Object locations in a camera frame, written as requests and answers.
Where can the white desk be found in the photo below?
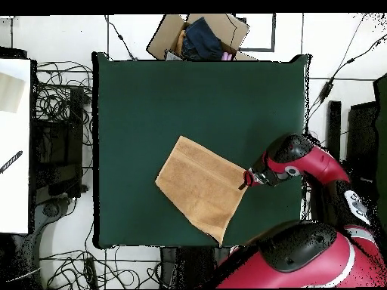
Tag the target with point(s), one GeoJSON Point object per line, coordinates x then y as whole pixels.
{"type": "Point", "coordinates": [15, 196]}

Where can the beige paper sheet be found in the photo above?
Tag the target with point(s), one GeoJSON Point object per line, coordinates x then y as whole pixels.
{"type": "Point", "coordinates": [10, 93]}

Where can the black flat device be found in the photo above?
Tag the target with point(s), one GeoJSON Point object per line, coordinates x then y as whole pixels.
{"type": "Point", "coordinates": [12, 53]}

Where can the tan terry towel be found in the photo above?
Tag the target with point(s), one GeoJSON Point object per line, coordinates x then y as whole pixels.
{"type": "Point", "coordinates": [199, 184]}

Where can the tan garment in box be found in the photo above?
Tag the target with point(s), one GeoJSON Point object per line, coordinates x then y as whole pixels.
{"type": "Point", "coordinates": [180, 40]}

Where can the black metal frame piece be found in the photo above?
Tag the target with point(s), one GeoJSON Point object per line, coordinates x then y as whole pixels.
{"type": "Point", "coordinates": [273, 30]}

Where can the pink garment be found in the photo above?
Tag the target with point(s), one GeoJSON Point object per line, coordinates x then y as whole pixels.
{"type": "Point", "coordinates": [226, 56]}

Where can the open cardboard box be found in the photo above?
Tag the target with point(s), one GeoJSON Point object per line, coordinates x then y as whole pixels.
{"type": "Point", "coordinates": [164, 33]}

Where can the black power strip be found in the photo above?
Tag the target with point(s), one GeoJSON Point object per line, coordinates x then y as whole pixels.
{"type": "Point", "coordinates": [90, 272]}

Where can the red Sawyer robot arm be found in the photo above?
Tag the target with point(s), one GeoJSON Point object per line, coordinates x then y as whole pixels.
{"type": "Point", "coordinates": [314, 163]}

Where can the dark blue jeans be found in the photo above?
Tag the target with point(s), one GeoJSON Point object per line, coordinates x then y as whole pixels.
{"type": "Point", "coordinates": [201, 39]}

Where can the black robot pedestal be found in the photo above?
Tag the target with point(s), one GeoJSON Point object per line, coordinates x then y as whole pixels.
{"type": "Point", "coordinates": [187, 269]}

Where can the dark green table cloth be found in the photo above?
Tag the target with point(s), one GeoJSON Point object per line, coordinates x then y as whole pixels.
{"type": "Point", "coordinates": [136, 120]}

